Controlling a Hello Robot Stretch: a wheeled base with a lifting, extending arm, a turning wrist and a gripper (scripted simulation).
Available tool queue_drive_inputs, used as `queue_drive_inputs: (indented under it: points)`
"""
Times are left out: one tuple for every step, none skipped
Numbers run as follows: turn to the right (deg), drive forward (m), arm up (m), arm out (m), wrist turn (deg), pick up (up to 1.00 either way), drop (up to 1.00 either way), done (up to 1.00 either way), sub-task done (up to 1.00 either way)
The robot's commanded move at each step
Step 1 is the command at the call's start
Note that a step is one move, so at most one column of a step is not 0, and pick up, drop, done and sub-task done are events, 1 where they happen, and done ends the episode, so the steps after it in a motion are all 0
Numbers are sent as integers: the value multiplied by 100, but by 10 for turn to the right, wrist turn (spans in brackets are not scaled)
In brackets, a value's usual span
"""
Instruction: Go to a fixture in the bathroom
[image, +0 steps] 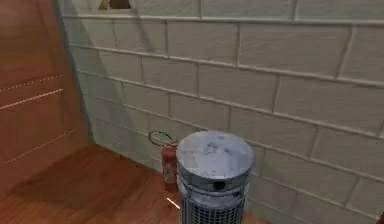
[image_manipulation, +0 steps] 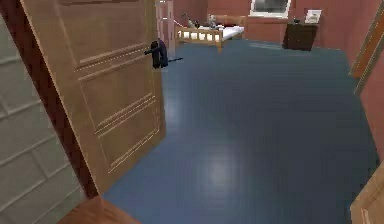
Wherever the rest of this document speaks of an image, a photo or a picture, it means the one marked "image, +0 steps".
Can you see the grey round lidded bin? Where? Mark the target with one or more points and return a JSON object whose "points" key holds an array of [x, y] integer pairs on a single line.
{"points": [[213, 163]]}

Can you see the red fire extinguisher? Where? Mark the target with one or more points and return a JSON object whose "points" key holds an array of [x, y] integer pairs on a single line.
{"points": [[169, 163]]}

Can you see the framed wall picture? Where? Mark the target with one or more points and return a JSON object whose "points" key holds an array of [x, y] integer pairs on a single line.
{"points": [[115, 4]]}

